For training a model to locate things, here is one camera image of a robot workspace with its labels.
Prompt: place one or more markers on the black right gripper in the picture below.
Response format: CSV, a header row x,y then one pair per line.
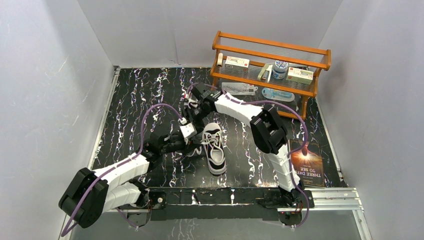
x,y
188,112

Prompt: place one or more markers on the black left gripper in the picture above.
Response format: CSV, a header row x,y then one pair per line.
x,y
192,142

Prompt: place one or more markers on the black and white sneaker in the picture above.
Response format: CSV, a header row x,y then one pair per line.
x,y
215,166

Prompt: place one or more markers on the white shoelace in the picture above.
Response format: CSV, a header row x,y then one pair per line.
x,y
211,143

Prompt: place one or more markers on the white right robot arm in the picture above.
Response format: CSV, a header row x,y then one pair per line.
x,y
267,128

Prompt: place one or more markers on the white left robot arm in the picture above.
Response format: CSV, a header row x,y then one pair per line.
x,y
94,192

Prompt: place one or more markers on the clear packaged item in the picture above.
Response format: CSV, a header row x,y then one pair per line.
x,y
239,88

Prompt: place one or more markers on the small white tape roll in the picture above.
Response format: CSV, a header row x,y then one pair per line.
x,y
219,61

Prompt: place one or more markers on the white box left shelf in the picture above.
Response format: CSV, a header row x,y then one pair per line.
x,y
236,63

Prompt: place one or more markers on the white box shelf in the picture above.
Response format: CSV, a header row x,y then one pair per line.
x,y
236,63
300,75

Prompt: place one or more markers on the blue packaged tool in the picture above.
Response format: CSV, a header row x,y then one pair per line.
x,y
277,95

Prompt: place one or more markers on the blue patterned round tin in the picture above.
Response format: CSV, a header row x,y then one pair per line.
x,y
279,69

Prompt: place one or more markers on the white box right shelf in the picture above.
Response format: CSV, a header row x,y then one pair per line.
x,y
300,75

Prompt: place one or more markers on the orange wooden shelf rack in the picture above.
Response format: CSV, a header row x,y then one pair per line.
x,y
261,51

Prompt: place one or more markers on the dark orange book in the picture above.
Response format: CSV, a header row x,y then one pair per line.
x,y
309,167

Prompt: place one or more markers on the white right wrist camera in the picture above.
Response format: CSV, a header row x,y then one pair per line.
x,y
190,103

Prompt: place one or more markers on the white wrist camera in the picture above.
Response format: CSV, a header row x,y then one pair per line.
x,y
190,103
187,129

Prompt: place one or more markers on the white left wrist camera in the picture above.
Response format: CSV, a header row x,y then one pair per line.
x,y
187,129

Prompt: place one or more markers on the black metal base frame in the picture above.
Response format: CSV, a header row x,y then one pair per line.
x,y
266,203

